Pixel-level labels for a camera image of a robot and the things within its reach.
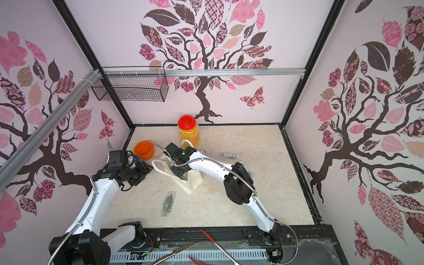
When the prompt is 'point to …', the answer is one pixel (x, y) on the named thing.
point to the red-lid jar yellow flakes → (189, 130)
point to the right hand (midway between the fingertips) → (178, 167)
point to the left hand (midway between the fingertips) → (150, 174)
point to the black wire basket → (134, 88)
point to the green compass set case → (169, 201)
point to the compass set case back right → (228, 155)
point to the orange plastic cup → (144, 149)
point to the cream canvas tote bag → (164, 165)
